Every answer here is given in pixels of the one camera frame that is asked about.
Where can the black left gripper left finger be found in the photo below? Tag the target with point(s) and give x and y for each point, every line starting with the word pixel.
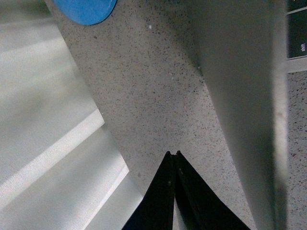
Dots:
pixel 155 211

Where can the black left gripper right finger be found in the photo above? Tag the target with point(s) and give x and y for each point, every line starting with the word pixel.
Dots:
pixel 199 206

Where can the silver laptop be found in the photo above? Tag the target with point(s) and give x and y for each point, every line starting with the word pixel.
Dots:
pixel 253 57

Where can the white vertical blinds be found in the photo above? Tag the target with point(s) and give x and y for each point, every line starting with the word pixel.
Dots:
pixel 60 168

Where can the blue desk lamp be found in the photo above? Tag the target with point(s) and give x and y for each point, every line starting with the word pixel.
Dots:
pixel 86 12

